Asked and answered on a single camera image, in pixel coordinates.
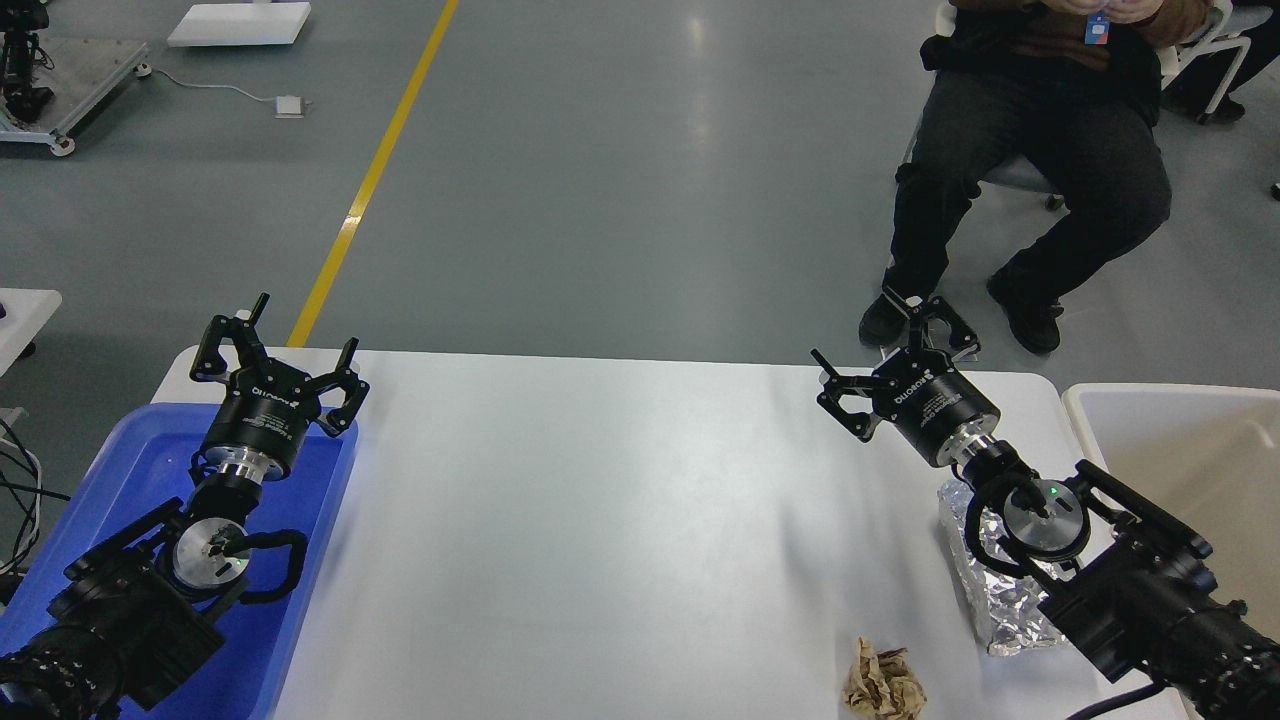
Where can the seated person in black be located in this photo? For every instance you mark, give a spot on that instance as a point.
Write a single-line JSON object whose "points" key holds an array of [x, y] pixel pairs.
{"points": [[1014, 78]]}

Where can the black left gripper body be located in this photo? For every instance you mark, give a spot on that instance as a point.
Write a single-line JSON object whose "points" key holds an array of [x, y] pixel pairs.
{"points": [[263, 420]]}

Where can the blue plastic bin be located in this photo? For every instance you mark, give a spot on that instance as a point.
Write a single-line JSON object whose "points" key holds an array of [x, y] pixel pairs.
{"points": [[146, 462]]}

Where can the silver foil bag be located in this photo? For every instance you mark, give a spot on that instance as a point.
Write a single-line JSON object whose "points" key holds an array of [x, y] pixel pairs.
{"points": [[1004, 610]]}

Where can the blue id badge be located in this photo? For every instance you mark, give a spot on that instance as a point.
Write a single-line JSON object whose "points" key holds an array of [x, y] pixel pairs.
{"points": [[1096, 28]]}

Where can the white power adapter with cable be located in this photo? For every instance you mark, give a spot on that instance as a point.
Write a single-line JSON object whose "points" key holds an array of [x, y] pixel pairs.
{"points": [[282, 106]]}

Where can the beige plastic bin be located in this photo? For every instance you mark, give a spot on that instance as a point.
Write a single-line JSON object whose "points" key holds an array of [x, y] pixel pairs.
{"points": [[1210, 456]]}

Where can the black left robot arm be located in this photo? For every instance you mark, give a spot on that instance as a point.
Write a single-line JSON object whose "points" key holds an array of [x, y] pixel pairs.
{"points": [[138, 617]]}

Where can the crumpled brown paper ball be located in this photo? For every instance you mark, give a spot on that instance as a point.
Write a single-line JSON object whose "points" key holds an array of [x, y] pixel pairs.
{"points": [[880, 684]]}

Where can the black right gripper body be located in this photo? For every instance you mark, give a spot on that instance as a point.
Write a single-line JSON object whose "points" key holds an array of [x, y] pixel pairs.
{"points": [[929, 402]]}

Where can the white side table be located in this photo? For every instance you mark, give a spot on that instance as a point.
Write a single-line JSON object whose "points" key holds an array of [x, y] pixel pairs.
{"points": [[26, 313]]}

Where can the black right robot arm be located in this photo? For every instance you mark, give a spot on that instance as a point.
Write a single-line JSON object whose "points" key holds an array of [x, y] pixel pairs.
{"points": [[1123, 579]]}

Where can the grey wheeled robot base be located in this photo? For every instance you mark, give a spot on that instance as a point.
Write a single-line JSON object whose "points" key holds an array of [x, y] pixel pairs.
{"points": [[50, 85]]}

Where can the white flat board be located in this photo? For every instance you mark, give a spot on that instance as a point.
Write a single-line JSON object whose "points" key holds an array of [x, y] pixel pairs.
{"points": [[249, 23]]}

